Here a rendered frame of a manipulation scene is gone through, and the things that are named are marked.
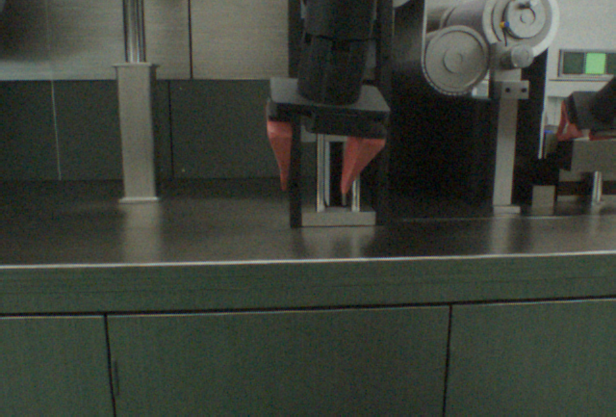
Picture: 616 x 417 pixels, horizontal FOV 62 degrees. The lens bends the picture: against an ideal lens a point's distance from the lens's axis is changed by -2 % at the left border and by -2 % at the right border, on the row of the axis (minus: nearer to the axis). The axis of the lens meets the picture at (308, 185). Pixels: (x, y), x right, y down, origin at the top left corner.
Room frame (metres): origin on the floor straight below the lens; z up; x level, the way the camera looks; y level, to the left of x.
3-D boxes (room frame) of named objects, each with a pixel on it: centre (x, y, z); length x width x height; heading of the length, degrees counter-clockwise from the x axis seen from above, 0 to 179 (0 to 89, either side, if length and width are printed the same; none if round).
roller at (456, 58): (1.11, -0.26, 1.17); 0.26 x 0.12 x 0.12; 4
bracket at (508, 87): (0.95, -0.36, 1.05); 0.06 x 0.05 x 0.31; 4
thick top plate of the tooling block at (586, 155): (1.16, -0.56, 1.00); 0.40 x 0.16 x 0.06; 4
